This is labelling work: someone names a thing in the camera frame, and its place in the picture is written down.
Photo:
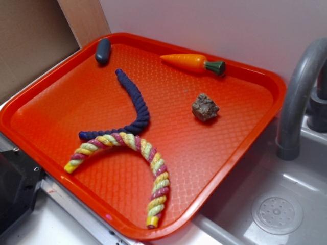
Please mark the dark grey oval stone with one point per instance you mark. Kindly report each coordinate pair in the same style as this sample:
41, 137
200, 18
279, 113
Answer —
103, 50

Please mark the grey plastic sink basin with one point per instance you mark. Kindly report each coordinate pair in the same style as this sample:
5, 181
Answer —
267, 200

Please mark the light wooden board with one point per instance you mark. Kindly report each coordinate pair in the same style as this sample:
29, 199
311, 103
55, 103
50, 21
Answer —
86, 20

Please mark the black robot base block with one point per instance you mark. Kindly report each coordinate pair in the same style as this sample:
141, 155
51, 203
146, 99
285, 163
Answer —
20, 181

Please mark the brown cardboard panel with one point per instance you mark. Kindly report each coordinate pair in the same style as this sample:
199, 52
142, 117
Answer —
35, 36

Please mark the orange toy carrot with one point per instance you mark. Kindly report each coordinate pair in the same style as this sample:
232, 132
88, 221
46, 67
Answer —
195, 63

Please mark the brown grey rock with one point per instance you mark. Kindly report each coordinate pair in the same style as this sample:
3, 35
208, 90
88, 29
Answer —
204, 108

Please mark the grey toy faucet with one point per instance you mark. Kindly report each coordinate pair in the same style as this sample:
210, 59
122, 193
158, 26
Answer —
306, 95

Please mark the orange plastic tray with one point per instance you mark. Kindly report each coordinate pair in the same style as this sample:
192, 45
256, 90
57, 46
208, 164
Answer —
45, 119

